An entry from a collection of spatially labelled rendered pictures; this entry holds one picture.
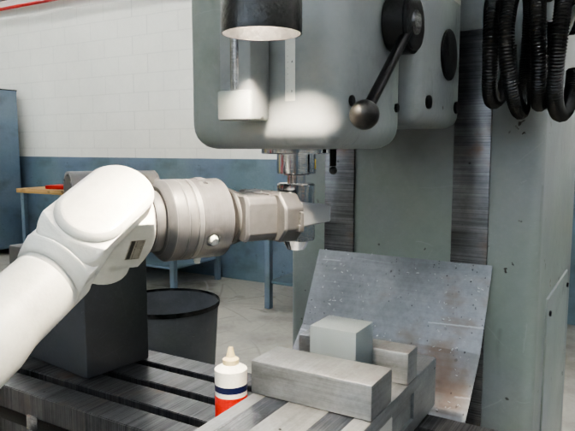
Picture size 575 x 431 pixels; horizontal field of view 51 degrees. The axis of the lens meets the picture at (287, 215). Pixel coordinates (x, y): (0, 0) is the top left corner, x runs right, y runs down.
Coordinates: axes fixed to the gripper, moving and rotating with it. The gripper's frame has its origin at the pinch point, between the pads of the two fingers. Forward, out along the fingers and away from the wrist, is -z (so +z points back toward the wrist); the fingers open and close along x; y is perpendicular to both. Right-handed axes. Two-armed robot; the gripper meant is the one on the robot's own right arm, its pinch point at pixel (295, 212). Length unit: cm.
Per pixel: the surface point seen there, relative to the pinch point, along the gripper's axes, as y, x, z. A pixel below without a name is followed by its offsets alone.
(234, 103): -12.3, -5.7, 11.8
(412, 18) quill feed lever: -22.5, -10.4, -8.7
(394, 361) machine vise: 17.6, -9.8, -7.7
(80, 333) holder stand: 20.3, 31.0, 18.2
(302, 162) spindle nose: -6.1, -2.3, 0.7
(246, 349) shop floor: 122, 270, -150
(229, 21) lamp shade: -18.4, -14.3, 17.0
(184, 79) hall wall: -79, 517, -222
